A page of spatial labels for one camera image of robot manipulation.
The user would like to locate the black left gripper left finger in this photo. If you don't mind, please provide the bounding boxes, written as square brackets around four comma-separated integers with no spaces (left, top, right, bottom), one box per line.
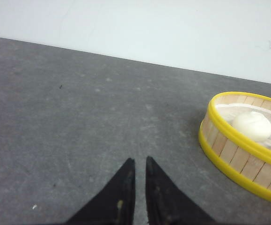
[65,158,135,225]

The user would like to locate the bamboo steamer basket yellow rims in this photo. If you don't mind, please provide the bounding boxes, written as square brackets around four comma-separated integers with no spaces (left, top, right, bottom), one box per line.
[198,91,271,201]

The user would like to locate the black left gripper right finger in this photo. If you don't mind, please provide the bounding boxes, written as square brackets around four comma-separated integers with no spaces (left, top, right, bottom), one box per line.
[146,156,216,225]

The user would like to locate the white steamed bun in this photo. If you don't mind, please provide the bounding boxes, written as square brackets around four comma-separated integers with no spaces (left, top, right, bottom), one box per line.
[232,111,271,142]

